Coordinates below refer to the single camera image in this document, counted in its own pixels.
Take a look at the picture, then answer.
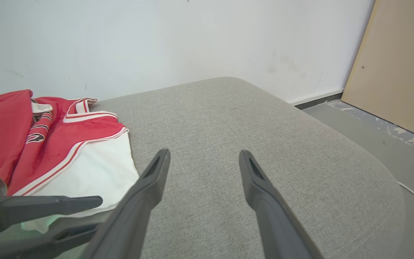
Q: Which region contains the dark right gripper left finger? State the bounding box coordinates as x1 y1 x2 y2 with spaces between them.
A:
81 148 171 259

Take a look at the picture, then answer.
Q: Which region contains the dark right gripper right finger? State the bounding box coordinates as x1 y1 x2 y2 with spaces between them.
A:
239 149 325 259

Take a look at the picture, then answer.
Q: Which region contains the red white jersey garment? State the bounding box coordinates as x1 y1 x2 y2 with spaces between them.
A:
0 89 140 234

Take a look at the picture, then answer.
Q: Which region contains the black baseboard strip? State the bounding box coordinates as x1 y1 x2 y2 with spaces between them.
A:
295 92 344 110

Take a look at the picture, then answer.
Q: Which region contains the light wooden board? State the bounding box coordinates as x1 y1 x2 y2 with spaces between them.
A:
341 0 414 144

